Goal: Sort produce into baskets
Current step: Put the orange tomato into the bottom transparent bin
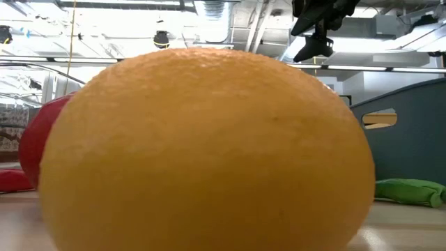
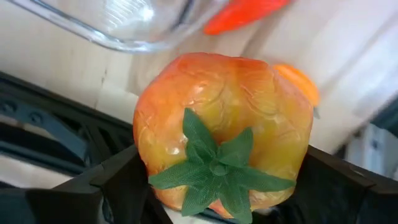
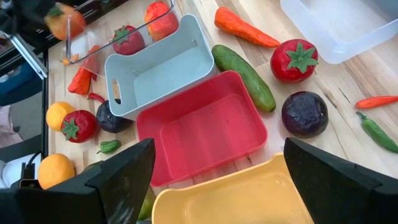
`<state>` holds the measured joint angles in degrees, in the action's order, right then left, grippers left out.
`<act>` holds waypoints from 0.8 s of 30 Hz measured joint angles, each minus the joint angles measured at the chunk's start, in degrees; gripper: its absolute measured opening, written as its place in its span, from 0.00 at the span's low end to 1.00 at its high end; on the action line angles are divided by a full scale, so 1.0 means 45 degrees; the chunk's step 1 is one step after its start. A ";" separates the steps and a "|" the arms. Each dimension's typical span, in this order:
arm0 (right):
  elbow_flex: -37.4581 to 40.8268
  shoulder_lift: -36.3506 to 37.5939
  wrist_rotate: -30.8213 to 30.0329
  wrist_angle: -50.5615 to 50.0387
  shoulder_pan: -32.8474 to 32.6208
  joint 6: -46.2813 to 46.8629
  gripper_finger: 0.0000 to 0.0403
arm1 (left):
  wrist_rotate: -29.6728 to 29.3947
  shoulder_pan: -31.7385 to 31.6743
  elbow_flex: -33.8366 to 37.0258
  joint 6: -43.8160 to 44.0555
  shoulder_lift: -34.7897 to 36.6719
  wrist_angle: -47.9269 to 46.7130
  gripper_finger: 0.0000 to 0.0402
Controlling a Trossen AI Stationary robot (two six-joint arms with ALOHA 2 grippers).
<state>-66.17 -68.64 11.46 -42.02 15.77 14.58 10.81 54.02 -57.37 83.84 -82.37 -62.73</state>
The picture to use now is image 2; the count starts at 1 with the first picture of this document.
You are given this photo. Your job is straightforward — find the clear plastic bin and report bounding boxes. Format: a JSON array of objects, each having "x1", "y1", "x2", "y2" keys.
[{"x1": 6, "y1": 0, "x2": 231, "y2": 54}]

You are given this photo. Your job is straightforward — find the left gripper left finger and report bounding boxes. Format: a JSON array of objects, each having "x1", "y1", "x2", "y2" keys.
[{"x1": 54, "y1": 145, "x2": 174, "y2": 224}]

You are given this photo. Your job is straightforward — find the black aluminium table frame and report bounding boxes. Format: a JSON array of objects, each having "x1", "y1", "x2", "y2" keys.
[{"x1": 0, "y1": 70, "x2": 139, "y2": 189}]

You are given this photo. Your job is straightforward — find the orange carrot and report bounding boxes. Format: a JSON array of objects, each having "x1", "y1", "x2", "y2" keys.
[{"x1": 203, "y1": 0, "x2": 292, "y2": 35}]

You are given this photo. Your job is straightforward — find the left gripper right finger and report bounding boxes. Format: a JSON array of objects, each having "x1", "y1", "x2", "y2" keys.
[{"x1": 275, "y1": 146, "x2": 376, "y2": 224}]

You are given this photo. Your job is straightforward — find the yellow-orange bell pepper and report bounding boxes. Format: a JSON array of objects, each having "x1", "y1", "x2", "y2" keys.
[{"x1": 132, "y1": 52, "x2": 315, "y2": 224}]

